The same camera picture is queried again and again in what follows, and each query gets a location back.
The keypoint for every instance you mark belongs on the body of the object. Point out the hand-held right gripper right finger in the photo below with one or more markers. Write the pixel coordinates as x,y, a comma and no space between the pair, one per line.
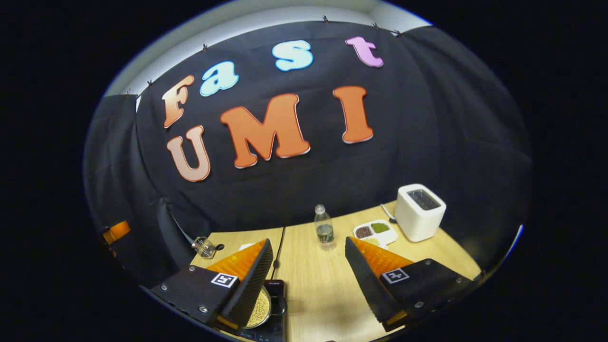
368,289

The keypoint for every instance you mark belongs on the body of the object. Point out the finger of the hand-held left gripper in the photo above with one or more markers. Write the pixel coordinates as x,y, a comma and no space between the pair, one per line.
116,232

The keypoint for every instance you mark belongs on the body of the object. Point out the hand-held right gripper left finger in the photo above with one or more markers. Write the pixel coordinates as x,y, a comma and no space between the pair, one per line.
249,289

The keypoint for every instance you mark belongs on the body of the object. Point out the black induction cooktop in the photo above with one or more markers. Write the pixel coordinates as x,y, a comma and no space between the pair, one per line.
278,287

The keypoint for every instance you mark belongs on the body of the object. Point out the pile of yellow soybeans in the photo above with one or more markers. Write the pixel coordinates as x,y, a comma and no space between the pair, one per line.
259,308

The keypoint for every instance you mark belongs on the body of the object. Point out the small white plate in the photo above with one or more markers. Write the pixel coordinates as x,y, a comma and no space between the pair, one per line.
246,247

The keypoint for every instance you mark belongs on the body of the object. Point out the white divided bean tray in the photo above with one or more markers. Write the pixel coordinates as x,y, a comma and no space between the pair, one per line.
375,232

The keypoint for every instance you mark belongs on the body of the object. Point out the clear plastic water bottle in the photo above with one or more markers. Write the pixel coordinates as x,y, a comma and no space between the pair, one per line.
325,232

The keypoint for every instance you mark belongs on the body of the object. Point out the white toaster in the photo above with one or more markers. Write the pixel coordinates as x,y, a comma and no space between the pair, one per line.
418,218

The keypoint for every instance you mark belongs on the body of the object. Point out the black backdrop cloth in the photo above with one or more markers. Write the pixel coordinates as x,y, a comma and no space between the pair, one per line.
285,190

